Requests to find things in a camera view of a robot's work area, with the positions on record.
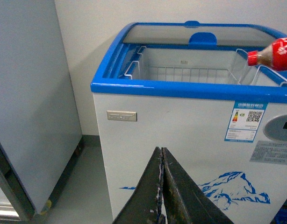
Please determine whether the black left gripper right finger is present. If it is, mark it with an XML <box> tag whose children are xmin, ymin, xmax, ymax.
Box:
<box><xmin>162</xmin><ymin>147</ymin><xmax>233</xmax><ymax>224</ymax></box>

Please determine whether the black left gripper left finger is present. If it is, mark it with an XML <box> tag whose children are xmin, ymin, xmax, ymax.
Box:
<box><xmin>113</xmin><ymin>147</ymin><xmax>166</xmax><ymax>224</ymax></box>

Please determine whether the red iced tea bottle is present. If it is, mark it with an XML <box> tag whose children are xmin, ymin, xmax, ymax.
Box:
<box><xmin>247</xmin><ymin>37</ymin><xmax>287</xmax><ymax>71</ymax></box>

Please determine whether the silver brand nameplate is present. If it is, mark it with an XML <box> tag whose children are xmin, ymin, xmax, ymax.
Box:
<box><xmin>107</xmin><ymin>111</ymin><xmax>137</xmax><ymax>122</ymax></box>

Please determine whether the grey text sticker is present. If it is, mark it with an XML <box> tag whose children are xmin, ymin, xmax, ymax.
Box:
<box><xmin>250</xmin><ymin>140</ymin><xmax>287</xmax><ymax>165</ymax></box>

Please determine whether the blue plastic shopping basket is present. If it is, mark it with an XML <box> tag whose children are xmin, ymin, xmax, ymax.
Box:
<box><xmin>273</xmin><ymin>205</ymin><xmax>287</xmax><ymax>224</ymax></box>

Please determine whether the blue energy label sticker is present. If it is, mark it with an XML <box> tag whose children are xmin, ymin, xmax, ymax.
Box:
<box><xmin>224</xmin><ymin>101</ymin><xmax>268</xmax><ymax>143</ymax></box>

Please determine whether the white chest freezer blue trim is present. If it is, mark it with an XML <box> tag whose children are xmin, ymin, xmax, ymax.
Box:
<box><xmin>91</xmin><ymin>21</ymin><xmax>287</xmax><ymax>224</ymax></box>

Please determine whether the grey round control panel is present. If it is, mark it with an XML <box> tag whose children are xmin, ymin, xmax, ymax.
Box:
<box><xmin>264</xmin><ymin>114</ymin><xmax>287</xmax><ymax>142</ymax></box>

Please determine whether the grey cabinet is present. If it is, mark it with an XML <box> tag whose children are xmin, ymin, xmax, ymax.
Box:
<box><xmin>0</xmin><ymin>0</ymin><xmax>82</xmax><ymax>224</ymax></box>

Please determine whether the glass sliding freezer lid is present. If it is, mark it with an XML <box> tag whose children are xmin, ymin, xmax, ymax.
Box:
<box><xmin>123</xmin><ymin>25</ymin><xmax>276</xmax><ymax>47</ymax></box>

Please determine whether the white wire freezer basket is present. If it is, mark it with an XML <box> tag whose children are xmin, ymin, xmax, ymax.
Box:
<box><xmin>121</xmin><ymin>46</ymin><xmax>287</xmax><ymax>87</ymax></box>

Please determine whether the blue lid handle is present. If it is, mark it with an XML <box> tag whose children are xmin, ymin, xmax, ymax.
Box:
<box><xmin>188</xmin><ymin>32</ymin><xmax>217</xmax><ymax>46</ymax></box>

